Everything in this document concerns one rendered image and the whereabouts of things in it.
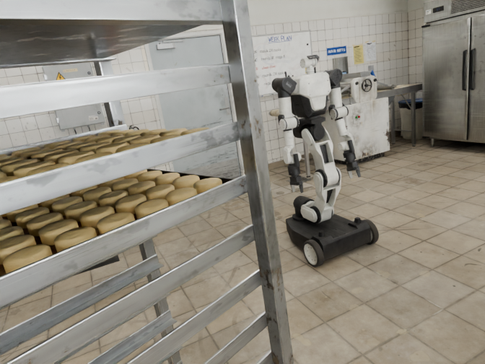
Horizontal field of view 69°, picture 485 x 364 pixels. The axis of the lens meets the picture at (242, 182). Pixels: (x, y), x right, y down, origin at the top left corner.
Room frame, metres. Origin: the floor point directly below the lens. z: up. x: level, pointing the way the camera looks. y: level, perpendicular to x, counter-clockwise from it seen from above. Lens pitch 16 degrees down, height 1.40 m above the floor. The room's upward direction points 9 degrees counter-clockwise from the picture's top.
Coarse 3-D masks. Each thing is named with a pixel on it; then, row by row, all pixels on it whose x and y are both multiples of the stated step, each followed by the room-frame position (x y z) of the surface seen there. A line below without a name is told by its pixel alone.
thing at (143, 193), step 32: (96, 192) 0.63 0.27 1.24; (128, 192) 0.63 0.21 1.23; (160, 192) 0.57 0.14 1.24; (192, 192) 0.54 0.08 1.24; (0, 224) 0.52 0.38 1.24; (32, 224) 0.50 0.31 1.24; (64, 224) 0.47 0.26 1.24; (96, 224) 0.49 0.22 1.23; (0, 256) 0.41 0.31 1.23; (32, 256) 0.38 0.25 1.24
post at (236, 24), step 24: (240, 0) 0.56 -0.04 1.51; (240, 24) 0.56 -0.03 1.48; (240, 48) 0.55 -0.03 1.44; (240, 72) 0.55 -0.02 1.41; (240, 96) 0.56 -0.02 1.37; (240, 120) 0.56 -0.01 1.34; (240, 144) 0.57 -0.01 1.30; (264, 144) 0.57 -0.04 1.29; (264, 168) 0.56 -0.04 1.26; (264, 192) 0.56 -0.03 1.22; (264, 216) 0.55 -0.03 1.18; (264, 240) 0.55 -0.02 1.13; (264, 264) 0.56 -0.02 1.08; (264, 288) 0.57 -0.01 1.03; (288, 336) 0.57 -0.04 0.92; (288, 360) 0.56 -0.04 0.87
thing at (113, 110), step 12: (96, 72) 0.89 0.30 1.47; (108, 72) 0.89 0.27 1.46; (108, 108) 0.88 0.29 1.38; (120, 108) 0.89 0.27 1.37; (108, 120) 0.89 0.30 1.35; (120, 120) 0.89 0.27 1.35; (144, 252) 0.88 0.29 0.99; (156, 276) 0.89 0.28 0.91; (156, 312) 0.89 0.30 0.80; (168, 360) 0.89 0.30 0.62
